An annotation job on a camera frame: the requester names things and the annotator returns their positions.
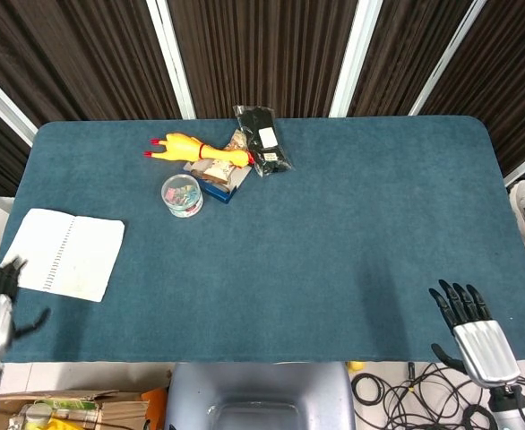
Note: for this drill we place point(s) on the orange bag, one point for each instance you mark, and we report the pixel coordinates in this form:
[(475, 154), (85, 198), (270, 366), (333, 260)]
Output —
[(157, 403)]

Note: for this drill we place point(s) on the brown cardboard box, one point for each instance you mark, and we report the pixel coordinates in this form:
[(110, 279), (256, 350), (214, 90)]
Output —
[(110, 407)]

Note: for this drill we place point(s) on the small brown snack packet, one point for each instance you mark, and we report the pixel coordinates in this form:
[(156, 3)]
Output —
[(236, 140)]

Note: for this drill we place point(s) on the dark brown pleated curtain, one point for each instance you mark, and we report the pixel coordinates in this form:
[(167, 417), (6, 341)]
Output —
[(267, 45)]

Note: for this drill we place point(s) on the small yellow object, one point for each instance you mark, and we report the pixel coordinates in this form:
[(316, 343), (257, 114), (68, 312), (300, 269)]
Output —
[(355, 365)]

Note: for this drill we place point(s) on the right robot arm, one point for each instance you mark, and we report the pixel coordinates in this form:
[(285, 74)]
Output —
[(511, 410)]

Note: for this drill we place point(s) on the spiral notebook with kraft cover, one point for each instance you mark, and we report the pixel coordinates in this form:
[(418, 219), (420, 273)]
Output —
[(88, 251)]

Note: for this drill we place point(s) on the clear bag with black items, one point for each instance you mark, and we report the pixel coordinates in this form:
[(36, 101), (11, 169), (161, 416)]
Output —
[(251, 123)]

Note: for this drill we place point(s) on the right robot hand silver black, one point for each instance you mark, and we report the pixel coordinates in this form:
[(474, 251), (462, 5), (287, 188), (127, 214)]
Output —
[(486, 349)]

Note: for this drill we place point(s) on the yellow rubber chicken toy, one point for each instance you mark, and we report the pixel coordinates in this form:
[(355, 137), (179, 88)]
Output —
[(182, 145)]

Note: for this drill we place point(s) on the blue cardboard box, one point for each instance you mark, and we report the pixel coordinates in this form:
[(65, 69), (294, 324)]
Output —
[(221, 193)]

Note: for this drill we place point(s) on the clear plastic jar of clips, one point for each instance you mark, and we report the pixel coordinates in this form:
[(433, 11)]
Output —
[(182, 197)]

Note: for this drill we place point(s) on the blue table cloth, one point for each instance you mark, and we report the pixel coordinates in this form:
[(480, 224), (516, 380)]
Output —
[(289, 269)]

